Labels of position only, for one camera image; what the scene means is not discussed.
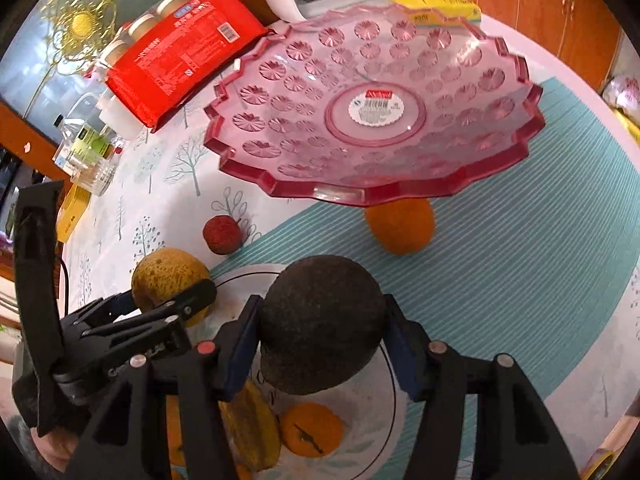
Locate yellow-brown pear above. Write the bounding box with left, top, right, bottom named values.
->
left=131, top=247, right=210, bottom=313

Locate red lychee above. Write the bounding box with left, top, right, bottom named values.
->
left=203, top=214, right=243, bottom=256

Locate overripe brown banana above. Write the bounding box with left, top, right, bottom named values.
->
left=219, top=379, right=282, bottom=472

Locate dark avocado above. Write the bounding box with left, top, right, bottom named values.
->
left=258, top=255, right=386, bottom=396

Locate orange tangerine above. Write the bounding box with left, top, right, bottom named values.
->
left=364, top=198, right=436, bottom=256

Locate pink glass fruit bowl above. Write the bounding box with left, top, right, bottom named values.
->
left=204, top=4, right=544, bottom=207

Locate yellow flat box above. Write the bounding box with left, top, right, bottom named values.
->
left=56, top=184, right=91, bottom=243

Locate clear glass tumbler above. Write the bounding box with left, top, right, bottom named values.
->
left=68, top=150, right=120, bottom=196

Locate plastic bottle green label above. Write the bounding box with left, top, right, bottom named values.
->
left=53, top=115, right=116, bottom=176

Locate tree print tablecloth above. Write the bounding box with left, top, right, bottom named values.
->
left=60, top=14, right=640, bottom=480

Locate white squeeze bottle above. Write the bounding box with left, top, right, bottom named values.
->
left=85, top=66, right=149, bottom=141

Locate red paper cup package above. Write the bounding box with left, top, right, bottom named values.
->
left=105, top=0, right=267, bottom=131

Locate gold metal ornament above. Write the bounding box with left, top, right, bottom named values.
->
left=23, top=0, right=117, bottom=118

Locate yellow packet stack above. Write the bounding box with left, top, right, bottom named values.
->
left=382, top=0, right=483, bottom=28

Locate wooden cabinet row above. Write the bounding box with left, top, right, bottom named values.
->
left=472, top=0, right=622, bottom=91

